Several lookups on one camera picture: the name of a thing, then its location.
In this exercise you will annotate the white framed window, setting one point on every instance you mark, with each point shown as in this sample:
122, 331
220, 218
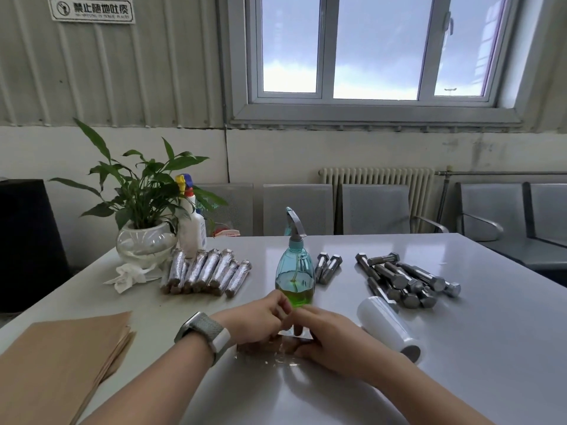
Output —
328, 48

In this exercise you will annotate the red packet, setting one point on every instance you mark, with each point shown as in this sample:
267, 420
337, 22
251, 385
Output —
226, 233

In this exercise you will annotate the grey metal chair with armrest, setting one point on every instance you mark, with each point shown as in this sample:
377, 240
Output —
375, 210

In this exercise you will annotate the smartwatch with grey band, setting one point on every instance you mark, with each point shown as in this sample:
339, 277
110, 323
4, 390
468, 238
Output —
206, 329

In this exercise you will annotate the row of bolts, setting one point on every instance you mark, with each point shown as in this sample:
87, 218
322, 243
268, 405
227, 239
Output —
208, 272

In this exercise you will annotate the clear glass plant pot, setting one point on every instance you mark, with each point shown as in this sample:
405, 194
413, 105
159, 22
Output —
146, 243

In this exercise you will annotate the person's right hand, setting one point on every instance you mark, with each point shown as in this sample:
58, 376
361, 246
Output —
350, 345

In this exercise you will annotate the white cling film roll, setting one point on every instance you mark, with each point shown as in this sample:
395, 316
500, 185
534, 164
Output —
383, 323

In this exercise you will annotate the white wall radiator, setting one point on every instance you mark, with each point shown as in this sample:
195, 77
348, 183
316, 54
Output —
376, 177

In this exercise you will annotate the white spray bottle colourful nozzle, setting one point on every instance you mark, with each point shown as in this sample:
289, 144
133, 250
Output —
192, 234

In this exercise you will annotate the grey metal bench seat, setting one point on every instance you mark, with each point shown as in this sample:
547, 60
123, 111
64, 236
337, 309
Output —
491, 205
549, 212

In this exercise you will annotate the pile of steel bolts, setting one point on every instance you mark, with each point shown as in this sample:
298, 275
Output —
398, 278

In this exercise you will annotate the person's left hand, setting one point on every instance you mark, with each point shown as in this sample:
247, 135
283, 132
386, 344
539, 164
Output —
252, 320

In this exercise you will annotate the green leafy plant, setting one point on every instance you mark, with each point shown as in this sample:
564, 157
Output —
144, 199

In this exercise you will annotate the crumpled white tissue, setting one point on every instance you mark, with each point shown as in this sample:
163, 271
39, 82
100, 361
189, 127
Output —
128, 276

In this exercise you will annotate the person's left forearm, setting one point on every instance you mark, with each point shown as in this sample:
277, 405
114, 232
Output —
150, 389

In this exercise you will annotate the stack of brown paper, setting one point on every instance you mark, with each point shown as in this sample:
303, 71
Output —
48, 367

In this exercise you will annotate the teal spray bottle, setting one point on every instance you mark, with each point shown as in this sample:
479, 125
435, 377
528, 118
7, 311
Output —
294, 278

